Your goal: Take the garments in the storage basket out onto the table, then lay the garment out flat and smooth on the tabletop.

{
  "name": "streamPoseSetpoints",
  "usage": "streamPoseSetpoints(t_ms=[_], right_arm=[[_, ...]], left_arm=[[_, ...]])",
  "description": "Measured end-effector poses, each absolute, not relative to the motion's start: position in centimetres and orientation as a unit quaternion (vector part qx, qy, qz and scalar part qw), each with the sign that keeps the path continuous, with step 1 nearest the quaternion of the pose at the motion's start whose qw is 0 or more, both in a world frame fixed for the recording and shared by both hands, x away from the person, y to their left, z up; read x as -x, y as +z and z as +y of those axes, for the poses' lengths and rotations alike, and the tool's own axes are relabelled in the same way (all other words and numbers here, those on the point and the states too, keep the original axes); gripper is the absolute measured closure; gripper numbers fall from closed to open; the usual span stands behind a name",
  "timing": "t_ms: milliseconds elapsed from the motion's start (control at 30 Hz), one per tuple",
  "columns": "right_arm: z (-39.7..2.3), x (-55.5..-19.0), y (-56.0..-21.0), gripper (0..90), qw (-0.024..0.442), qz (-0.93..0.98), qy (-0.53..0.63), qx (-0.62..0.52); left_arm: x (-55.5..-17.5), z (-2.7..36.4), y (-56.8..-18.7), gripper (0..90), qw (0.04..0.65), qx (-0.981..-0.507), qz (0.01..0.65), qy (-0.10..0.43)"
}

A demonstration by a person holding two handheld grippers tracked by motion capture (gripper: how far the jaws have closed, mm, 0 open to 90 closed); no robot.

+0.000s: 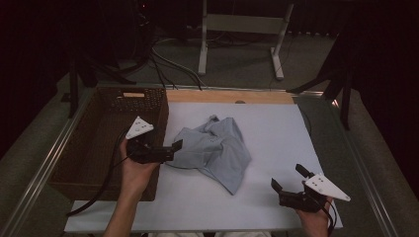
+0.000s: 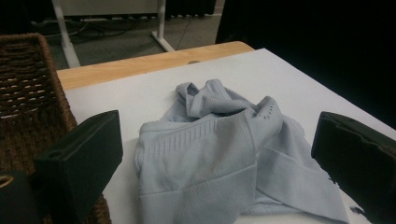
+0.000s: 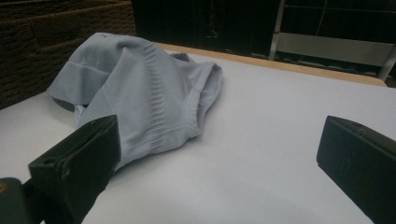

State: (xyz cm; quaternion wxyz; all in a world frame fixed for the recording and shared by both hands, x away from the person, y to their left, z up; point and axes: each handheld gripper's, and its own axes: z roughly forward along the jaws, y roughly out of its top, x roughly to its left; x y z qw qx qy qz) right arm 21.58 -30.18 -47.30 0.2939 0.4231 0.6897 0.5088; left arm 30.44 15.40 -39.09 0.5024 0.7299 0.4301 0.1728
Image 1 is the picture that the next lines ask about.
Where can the black tripod stand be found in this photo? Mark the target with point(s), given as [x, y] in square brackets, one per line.
[74, 85]
[344, 98]

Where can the wooden board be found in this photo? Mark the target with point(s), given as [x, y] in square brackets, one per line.
[214, 96]

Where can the white metal stand frame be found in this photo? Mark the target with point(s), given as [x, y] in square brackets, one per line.
[243, 23]

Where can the aluminium frame rail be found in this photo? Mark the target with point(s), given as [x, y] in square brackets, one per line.
[39, 174]
[230, 88]
[362, 171]

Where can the person's right hand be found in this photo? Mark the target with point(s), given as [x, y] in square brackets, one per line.
[314, 223]

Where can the white foam board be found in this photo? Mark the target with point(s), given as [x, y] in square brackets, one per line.
[280, 131]

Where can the light blue tank top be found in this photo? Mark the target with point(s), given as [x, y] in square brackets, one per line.
[217, 154]

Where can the brown wicker basket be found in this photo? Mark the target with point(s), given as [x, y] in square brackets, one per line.
[89, 158]

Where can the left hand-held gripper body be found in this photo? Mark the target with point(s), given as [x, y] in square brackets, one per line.
[145, 151]

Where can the person's left hand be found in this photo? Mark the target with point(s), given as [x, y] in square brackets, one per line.
[138, 177]

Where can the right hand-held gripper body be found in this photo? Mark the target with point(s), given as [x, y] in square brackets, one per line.
[306, 200]

